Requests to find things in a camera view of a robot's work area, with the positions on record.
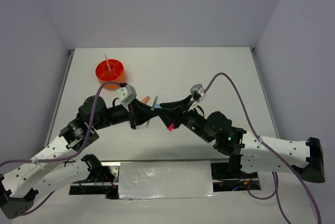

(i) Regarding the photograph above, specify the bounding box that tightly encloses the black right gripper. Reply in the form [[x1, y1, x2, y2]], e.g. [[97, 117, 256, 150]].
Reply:
[[153, 95, 212, 143]]

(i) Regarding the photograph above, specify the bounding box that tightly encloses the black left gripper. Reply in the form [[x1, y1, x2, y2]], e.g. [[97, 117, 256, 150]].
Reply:
[[93, 97, 155, 130]]

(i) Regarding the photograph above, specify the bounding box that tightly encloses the green clear pen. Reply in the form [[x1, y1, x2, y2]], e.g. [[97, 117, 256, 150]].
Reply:
[[146, 94, 159, 128]]

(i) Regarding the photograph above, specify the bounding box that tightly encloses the orange slim pen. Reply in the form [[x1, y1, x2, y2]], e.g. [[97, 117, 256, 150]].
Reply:
[[104, 54, 111, 72]]

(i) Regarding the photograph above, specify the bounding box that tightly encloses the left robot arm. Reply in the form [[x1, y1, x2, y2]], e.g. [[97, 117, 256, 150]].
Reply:
[[1, 96, 156, 219]]

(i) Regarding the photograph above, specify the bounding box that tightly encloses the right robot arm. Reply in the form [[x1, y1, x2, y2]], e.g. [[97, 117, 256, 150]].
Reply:
[[154, 97, 325, 183]]

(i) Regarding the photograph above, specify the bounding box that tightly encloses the orange translucent pen cap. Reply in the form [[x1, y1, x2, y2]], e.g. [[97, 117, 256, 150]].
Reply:
[[141, 96, 151, 104]]

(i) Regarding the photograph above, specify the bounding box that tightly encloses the black highlighter pink cap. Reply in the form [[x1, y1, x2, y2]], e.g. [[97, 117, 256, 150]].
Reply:
[[167, 124, 175, 131]]

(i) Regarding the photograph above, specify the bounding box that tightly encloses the orange round divided container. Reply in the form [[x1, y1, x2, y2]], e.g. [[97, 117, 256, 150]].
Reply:
[[95, 59, 126, 84]]

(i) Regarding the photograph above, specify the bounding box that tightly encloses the reflective silver front panel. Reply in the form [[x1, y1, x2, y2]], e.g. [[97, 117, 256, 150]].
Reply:
[[118, 161, 215, 199]]

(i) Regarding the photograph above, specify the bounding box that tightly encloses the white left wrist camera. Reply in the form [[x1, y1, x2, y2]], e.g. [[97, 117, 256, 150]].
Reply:
[[116, 83, 137, 105]]

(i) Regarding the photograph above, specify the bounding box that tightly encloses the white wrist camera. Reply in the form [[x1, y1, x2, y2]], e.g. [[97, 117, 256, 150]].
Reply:
[[188, 84, 207, 110], [116, 83, 137, 105]]

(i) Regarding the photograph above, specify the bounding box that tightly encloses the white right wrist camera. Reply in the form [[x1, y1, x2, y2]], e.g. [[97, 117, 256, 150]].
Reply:
[[188, 84, 207, 110]]

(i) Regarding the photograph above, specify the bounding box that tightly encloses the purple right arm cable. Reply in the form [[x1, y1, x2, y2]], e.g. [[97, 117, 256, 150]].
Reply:
[[204, 72, 322, 224]]

